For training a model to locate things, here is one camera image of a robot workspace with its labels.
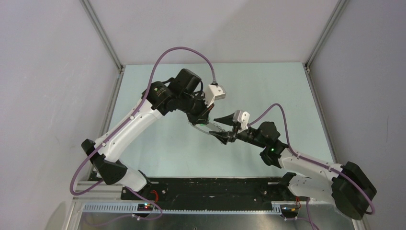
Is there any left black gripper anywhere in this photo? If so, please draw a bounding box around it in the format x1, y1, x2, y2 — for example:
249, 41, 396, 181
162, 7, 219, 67
177, 91, 214, 126

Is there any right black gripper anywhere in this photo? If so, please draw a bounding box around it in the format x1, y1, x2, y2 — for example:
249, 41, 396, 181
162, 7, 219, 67
209, 112, 267, 149

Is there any large grey keyring with keys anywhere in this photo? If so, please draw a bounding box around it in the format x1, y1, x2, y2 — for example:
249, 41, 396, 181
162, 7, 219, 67
188, 122, 225, 135

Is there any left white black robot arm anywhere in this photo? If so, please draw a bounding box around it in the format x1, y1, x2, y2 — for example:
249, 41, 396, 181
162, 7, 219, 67
81, 69, 226, 200

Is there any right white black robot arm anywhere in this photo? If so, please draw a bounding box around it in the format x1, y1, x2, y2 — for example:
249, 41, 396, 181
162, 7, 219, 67
209, 112, 377, 220

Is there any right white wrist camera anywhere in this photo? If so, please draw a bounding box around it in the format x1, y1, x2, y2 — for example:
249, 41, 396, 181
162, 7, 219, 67
232, 110, 250, 132

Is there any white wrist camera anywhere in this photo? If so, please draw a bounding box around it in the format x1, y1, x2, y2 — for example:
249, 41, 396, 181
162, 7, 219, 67
232, 110, 250, 132
203, 83, 226, 107

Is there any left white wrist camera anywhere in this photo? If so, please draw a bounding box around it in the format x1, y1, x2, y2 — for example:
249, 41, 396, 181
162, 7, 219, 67
203, 83, 226, 107

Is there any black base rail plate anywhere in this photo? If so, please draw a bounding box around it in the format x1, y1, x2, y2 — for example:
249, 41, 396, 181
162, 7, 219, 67
140, 177, 307, 210

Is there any white slotted cable duct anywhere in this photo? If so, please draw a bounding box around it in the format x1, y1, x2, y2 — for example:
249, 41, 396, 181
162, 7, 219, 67
82, 202, 282, 215

